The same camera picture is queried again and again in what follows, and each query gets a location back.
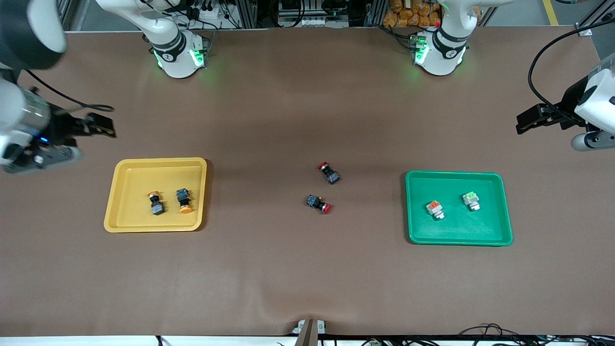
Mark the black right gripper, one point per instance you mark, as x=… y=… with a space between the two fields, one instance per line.
x=61 y=129

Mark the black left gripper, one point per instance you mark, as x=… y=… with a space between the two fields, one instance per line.
x=565 y=112

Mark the small yellow push button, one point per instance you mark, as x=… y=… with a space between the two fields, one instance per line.
x=156 y=204

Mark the green white push button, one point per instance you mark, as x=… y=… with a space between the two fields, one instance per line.
x=471 y=201

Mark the yellow mushroom push button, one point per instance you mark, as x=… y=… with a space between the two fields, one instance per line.
x=184 y=201

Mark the orange white push button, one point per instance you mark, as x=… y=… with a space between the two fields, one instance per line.
x=435 y=209

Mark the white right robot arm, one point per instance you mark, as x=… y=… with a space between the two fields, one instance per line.
x=175 y=62

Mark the yellow plastic tray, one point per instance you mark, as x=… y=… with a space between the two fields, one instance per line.
x=134 y=211

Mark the green plastic tray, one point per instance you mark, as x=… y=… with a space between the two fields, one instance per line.
x=459 y=226

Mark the pile of orange packets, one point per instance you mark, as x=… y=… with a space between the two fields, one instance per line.
x=408 y=17

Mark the brown table mat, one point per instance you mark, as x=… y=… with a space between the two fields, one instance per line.
x=307 y=120

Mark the red mushroom push button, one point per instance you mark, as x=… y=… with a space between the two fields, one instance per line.
x=319 y=203
x=329 y=173

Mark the white long power strip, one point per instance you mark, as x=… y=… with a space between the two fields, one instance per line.
x=307 y=21

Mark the aluminium frame profile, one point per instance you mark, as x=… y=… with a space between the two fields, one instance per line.
x=593 y=21

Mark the metal table edge bracket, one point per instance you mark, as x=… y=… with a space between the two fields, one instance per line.
x=307 y=334

